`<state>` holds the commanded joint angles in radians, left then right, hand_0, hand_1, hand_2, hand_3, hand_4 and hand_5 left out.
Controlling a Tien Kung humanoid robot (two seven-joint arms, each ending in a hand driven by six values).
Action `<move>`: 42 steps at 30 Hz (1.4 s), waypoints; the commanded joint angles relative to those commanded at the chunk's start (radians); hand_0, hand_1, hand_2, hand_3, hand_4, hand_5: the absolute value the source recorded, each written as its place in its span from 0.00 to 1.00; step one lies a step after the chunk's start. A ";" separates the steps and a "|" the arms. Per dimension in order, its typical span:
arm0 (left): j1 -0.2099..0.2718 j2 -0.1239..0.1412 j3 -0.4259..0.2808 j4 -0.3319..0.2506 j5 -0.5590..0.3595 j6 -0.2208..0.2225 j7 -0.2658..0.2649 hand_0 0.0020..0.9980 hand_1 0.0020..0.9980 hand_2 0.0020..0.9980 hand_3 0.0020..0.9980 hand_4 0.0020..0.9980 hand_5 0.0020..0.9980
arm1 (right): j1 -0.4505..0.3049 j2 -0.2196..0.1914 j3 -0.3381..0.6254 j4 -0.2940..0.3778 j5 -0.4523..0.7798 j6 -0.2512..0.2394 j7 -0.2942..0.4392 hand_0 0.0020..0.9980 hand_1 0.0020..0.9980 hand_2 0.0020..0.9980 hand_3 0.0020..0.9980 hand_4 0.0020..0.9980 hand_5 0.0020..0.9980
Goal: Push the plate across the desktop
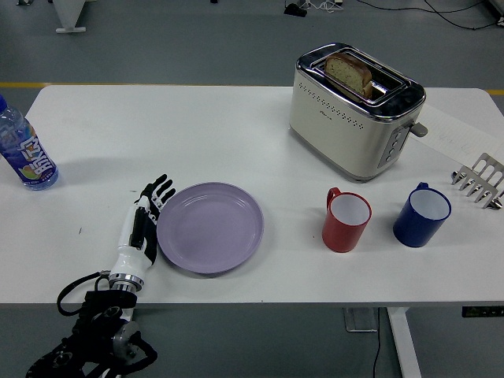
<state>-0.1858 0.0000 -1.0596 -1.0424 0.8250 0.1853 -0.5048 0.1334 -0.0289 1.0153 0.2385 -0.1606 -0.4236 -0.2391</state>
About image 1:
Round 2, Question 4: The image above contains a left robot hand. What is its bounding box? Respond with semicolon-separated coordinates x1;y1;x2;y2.
109;174;177;281

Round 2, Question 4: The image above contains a purple plate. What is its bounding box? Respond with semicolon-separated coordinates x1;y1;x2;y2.
156;181;265;276

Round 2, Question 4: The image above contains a blue drink bottle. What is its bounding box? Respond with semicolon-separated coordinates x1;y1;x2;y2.
0;94;59;191

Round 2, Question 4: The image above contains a red mug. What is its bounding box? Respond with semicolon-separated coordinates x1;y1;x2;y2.
321;187;372;254

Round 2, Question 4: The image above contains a cream toaster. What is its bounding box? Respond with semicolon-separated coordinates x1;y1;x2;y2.
288;42;429;183

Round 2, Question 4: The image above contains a white stand base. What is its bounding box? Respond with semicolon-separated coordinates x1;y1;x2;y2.
54;0;88;35

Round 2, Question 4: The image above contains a blue mug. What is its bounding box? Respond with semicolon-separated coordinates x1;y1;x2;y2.
392;182;453;249

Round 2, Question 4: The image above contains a bread slice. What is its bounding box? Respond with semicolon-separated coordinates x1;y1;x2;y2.
324;53;374;98

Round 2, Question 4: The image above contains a black device on floor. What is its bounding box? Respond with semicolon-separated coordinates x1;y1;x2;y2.
283;2;308;18

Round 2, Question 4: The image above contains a white paper sheet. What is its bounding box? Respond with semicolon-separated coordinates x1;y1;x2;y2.
409;102;504;166

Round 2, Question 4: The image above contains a black table control panel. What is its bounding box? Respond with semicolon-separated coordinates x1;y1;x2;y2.
461;306;504;318

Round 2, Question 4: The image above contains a metal toast rack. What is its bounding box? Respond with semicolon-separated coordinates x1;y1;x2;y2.
449;152;504;212

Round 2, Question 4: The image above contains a grey bracket under table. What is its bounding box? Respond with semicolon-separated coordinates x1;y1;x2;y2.
341;307;380;333

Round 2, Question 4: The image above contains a black cable under table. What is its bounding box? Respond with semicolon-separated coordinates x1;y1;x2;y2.
369;309;384;378

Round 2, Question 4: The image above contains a white floor cable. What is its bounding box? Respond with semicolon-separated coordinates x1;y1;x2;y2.
306;0;344;12

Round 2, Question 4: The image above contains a black floor cable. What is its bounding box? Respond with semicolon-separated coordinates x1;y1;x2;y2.
354;0;504;32

